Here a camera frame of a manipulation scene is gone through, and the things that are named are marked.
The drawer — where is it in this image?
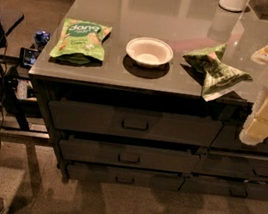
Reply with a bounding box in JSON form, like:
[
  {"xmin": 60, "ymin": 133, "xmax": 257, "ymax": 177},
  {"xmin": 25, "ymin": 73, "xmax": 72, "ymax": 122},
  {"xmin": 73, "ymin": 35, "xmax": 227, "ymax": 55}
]
[
  {"xmin": 193, "ymin": 151, "xmax": 268, "ymax": 183},
  {"xmin": 180, "ymin": 176, "xmax": 268, "ymax": 201},
  {"xmin": 48, "ymin": 100, "xmax": 222, "ymax": 147},
  {"xmin": 67, "ymin": 163, "xmax": 184, "ymax": 191},
  {"xmin": 211, "ymin": 122, "xmax": 268, "ymax": 155},
  {"xmin": 59, "ymin": 137, "xmax": 200, "ymax": 173}
]

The crumpled green snack bag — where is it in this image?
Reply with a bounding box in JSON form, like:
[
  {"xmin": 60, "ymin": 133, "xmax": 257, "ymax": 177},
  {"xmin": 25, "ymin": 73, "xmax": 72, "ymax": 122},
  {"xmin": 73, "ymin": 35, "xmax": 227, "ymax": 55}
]
[{"xmin": 183, "ymin": 43, "xmax": 253, "ymax": 101}]

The white cylindrical container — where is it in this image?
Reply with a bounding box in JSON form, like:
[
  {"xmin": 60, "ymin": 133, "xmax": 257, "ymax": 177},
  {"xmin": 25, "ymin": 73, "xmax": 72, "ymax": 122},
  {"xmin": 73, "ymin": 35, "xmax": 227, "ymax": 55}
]
[{"xmin": 218, "ymin": 0, "xmax": 249, "ymax": 12}]

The dark cabinet counter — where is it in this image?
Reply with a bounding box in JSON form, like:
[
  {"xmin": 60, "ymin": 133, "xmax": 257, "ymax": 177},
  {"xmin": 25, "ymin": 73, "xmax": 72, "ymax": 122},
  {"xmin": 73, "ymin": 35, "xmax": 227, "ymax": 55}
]
[{"xmin": 30, "ymin": 0, "xmax": 268, "ymax": 201}]

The white paper bowl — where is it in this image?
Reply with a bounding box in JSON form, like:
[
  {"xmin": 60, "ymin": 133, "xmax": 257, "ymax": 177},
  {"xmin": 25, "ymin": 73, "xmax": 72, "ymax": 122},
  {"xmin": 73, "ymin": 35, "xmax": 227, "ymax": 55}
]
[{"xmin": 126, "ymin": 37, "xmax": 174, "ymax": 68}]

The green dang chips bag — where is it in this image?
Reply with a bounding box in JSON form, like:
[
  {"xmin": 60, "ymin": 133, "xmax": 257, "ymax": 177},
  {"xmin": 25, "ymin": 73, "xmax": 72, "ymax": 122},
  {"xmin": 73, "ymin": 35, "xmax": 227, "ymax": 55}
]
[{"xmin": 49, "ymin": 18, "xmax": 112, "ymax": 65}]

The blue bottle cap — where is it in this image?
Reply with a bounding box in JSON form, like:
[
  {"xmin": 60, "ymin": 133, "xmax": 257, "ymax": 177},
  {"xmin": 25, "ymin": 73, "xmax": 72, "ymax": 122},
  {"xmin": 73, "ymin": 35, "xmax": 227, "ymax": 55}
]
[{"xmin": 34, "ymin": 30, "xmax": 50, "ymax": 51}]

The smartphone on stand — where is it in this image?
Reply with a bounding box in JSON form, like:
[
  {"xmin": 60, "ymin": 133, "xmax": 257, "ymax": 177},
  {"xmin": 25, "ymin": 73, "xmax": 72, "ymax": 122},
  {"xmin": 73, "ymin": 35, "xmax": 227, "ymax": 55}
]
[{"xmin": 19, "ymin": 48, "xmax": 40, "ymax": 68}]

